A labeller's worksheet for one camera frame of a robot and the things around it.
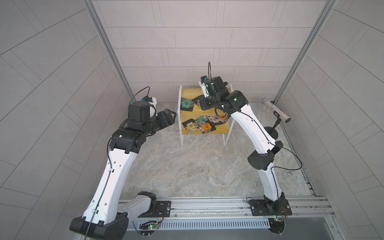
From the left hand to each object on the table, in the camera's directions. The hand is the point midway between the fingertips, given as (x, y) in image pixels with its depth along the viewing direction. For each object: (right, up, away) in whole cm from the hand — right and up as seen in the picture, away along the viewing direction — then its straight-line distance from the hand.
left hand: (174, 114), depth 66 cm
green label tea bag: (+5, +5, +7) cm, 10 cm away
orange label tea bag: (+15, -8, +17) cm, 24 cm away
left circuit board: (-12, -51, -1) cm, 52 cm away
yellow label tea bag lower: (+6, -6, +18) cm, 20 cm away
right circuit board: (+47, -51, +2) cm, 70 cm away
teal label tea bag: (+12, -3, +21) cm, 24 cm away
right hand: (+12, +8, +9) cm, 17 cm away
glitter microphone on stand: (+59, -11, +30) cm, 67 cm away
